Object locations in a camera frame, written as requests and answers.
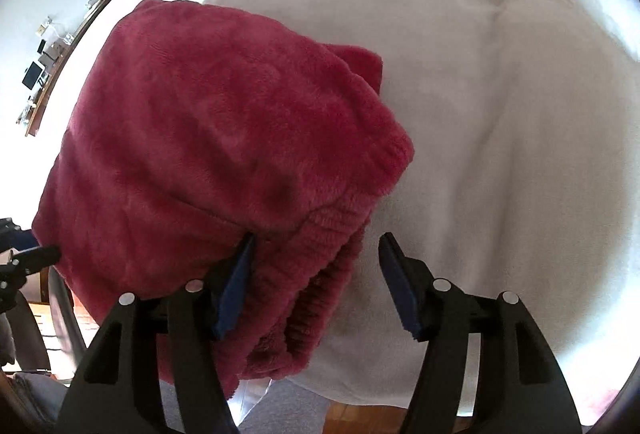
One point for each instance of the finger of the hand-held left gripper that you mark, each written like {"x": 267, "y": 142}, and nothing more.
{"x": 12, "y": 230}
{"x": 37, "y": 259}

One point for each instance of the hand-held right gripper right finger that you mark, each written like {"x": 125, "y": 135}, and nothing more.
{"x": 402, "y": 294}

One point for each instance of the red fleece pants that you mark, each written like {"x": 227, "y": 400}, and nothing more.
{"x": 200, "y": 138}

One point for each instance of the small white monitor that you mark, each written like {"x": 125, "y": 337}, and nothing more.
{"x": 34, "y": 74}

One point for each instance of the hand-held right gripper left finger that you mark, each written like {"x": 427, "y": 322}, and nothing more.
{"x": 235, "y": 284}

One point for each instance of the grey chair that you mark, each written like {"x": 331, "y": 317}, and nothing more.
{"x": 30, "y": 339}

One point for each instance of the long wooden desk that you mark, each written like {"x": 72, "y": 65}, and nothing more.
{"x": 34, "y": 123}

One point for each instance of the white duvet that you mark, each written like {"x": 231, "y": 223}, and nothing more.
{"x": 500, "y": 113}

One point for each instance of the person's grey trouser leg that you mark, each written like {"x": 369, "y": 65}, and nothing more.
{"x": 285, "y": 409}

